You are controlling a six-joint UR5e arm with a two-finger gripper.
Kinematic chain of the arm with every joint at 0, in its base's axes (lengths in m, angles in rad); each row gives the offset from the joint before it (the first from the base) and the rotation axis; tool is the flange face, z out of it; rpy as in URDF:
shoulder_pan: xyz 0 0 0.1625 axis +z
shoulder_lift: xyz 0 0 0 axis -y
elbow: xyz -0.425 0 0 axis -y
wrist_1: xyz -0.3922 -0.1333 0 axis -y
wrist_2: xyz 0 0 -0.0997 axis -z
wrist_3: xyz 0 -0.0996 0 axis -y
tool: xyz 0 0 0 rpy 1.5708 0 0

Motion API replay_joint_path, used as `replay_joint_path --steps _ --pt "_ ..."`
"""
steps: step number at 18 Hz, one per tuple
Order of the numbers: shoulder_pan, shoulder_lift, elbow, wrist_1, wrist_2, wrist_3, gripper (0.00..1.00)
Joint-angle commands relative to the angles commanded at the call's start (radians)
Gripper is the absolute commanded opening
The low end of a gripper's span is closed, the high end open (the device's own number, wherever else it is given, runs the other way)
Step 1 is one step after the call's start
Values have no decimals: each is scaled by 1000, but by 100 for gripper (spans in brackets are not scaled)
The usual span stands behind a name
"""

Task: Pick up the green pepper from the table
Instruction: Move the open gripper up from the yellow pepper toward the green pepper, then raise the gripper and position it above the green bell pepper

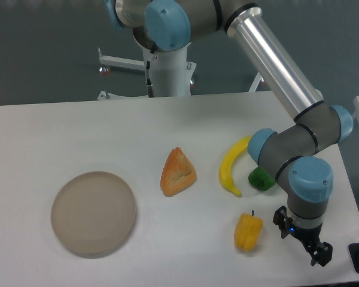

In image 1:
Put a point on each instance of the beige round plate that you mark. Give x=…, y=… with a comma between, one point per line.
x=93, y=214

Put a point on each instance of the yellow banana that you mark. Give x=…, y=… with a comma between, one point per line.
x=226, y=166

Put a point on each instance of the green bell pepper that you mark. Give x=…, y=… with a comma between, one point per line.
x=260, y=180

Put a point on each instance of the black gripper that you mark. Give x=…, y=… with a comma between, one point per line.
x=320, y=252

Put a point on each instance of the orange bread wedge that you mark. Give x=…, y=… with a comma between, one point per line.
x=178, y=173

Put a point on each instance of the yellow bell pepper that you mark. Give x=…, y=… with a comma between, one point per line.
x=247, y=231

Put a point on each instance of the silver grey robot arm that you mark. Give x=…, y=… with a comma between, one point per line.
x=164, y=29

